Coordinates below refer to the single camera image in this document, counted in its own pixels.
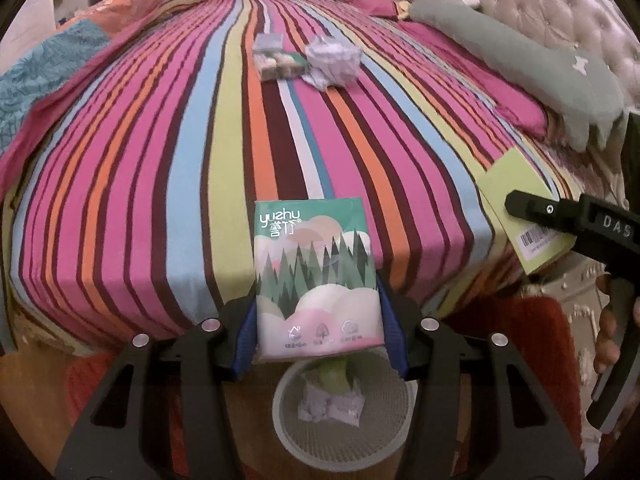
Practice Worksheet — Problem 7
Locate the green cardboard box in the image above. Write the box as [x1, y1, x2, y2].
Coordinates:
[307, 357, 361, 396]
[477, 149, 576, 276]

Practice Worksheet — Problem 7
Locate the striped bedsheet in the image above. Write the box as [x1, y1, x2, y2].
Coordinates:
[0, 0, 586, 361]

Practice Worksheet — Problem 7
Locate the crumpled white paper ball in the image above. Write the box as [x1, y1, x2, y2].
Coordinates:
[300, 35, 362, 92]

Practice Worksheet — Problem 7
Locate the white bookshelf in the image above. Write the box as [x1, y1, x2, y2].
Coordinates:
[47, 0, 81, 28]

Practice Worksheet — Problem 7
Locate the long green pillow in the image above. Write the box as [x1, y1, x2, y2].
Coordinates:
[407, 0, 626, 153]

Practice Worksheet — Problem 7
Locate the small grey box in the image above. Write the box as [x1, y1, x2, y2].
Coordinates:
[252, 32, 285, 56]

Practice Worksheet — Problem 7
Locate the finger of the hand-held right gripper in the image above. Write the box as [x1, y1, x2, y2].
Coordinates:
[504, 189, 583, 233]

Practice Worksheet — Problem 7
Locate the forest print tissue pack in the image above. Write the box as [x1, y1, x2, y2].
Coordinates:
[252, 197, 386, 363]

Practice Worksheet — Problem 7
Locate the red shaggy rug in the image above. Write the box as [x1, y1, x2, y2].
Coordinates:
[65, 295, 596, 480]

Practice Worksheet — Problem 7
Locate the cream carved bed frame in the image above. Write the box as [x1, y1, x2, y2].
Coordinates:
[540, 255, 616, 411]

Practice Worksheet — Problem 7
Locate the person's right hand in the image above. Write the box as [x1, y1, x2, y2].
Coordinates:
[594, 272, 623, 376]

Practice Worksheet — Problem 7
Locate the pink pillow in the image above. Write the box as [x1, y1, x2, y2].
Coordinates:
[342, 0, 401, 18]
[400, 20, 548, 138]

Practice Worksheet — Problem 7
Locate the beige tissue pack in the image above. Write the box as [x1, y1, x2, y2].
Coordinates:
[252, 52, 281, 82]

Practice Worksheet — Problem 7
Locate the white mesh basket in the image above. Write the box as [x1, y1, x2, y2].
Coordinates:
[272, 349, 418, 468]

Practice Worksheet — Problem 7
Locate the tufted cream headboard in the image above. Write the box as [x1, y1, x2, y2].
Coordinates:
[397, 0, 640, 111]

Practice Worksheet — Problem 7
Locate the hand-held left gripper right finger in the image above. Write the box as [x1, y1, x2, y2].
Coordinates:
[375, 270, 586, 480]

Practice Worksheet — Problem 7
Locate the teal and orange quilt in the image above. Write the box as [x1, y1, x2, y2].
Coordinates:
[0, 0, 211, 161]

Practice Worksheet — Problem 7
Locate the green tissue pack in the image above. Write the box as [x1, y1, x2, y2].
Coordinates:
[277, 51, 308, 79]

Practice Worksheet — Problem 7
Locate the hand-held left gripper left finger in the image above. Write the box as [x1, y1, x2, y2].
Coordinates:
[55, 297, 261, 480]

